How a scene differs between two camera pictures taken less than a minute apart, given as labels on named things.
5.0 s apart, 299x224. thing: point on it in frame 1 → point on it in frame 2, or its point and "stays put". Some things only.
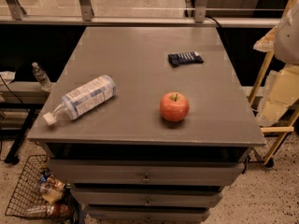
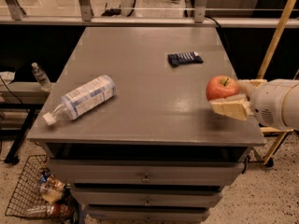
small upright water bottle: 42,77 stays put
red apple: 174,106 → 221,86
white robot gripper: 288,37 → 267,103
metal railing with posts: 11,13 stays put
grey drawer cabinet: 147,124 stays put
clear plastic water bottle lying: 77,103 stays put
